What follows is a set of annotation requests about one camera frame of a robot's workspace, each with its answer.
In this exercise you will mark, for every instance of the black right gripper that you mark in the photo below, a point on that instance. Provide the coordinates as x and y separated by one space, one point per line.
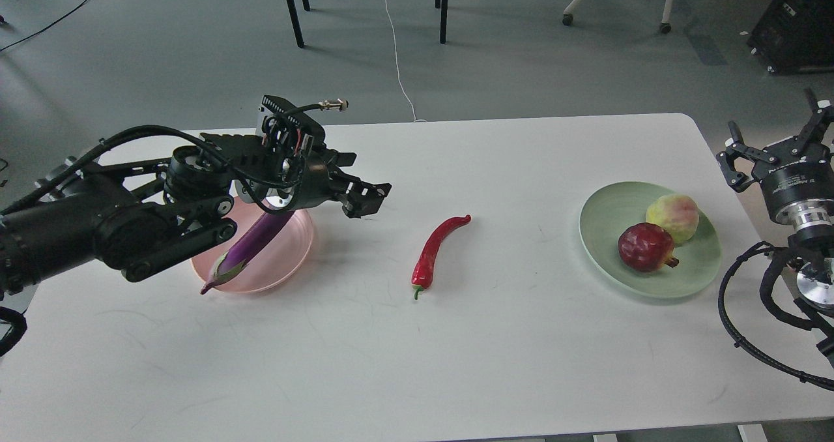
798 181

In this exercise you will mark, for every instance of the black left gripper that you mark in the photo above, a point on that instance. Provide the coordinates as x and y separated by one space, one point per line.
318 185

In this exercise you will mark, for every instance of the purple eggplant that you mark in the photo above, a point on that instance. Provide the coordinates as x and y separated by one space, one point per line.
231 263

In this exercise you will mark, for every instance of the red pomegranate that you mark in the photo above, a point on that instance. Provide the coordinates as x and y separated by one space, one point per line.
646 248

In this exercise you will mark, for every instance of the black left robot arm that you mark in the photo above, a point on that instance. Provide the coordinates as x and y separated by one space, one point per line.
151 197

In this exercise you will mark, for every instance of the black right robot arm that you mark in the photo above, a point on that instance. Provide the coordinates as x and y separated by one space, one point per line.
796 287

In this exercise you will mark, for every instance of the black equipment box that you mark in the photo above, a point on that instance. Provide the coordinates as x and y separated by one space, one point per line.
795 37

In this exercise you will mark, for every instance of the pink plate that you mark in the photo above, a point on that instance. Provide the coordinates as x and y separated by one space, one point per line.
275 264

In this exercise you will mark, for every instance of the red chili pepper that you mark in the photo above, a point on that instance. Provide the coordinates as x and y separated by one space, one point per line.
424 268

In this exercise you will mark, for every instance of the black table leg left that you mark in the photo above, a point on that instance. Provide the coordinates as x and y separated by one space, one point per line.
295 20

